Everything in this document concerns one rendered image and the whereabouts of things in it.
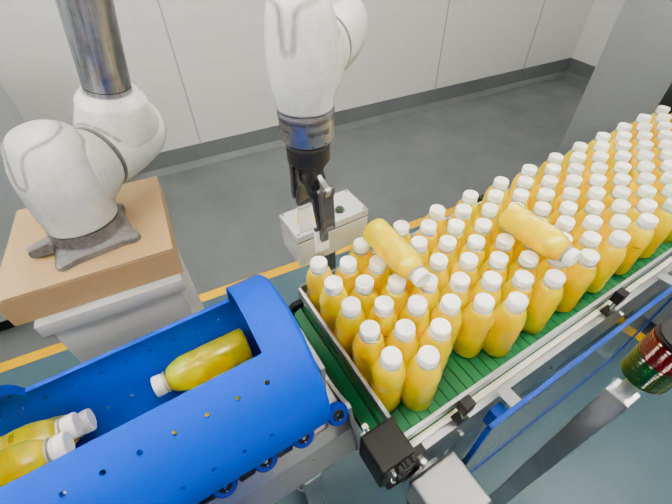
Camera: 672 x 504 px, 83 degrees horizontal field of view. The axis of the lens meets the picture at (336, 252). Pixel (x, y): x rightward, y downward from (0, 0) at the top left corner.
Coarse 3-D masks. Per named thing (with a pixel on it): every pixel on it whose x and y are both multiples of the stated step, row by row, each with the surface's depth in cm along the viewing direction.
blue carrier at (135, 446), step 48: (240, 288) 61; (144, 336) 67; (192, 336) 73; (288, 336) 55; (48, 384) 62; (96, 384) 67; (144, 384) 71; (240, 384) 51; (288, 384) 53; (0, 432) 62; (96, 432) 68; (144, 432) 47; (192, 432) 49; (240, 432) 51; (288, 432) 56; (48, 480) 43; (96, 480) 45; (144, 480) 47; (192, 480) 50
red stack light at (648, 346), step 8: (648, 336) 52; (656, 336) 50; (640, 344) 53; (648, 344) 51; (656, 344) 50; (640, 352) 53; (648, 352) 51; (656, 352) 50; (664, 352) 49; (648, 360) 52; (656, 360) 50; (664, 360) 50; (656, 368) 51; (664, 368) 50
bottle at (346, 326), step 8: (360, 312) 77; (336, 320) 79; (344, 320) 77; (352, 320) 77; (360, 320) 77; (336, 328) 81; (344, 328) 78; (352, 328) 77; (336, 336) 83; (344, 336) 79; (352, 336) 79; (344, 344) 82
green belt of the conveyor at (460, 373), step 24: (624, 288) 100; (576, 312) 95; (312, 336) 92; (528, 336) 91; (456, 360) 87; (480, 360) 86; (504, 360) 86; (336, 384) 85; (456, 384) 83; (360, 408) 80; (408, 408) 79; (432, 408) 79
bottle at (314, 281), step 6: (330, 270) 87; (306, 276) 88; (312, 276) 86; (318, 276) 85; (324, 276) 85; (306, 282) 88; (312, 282) 86; (318, 282) 85; (312, 288) 87; (318, 288) 86; (312, 294) 89; (318, 294) 88; (312, 300) 90; (318, 300) 89; (318, 306) 91; (318, 312) 93
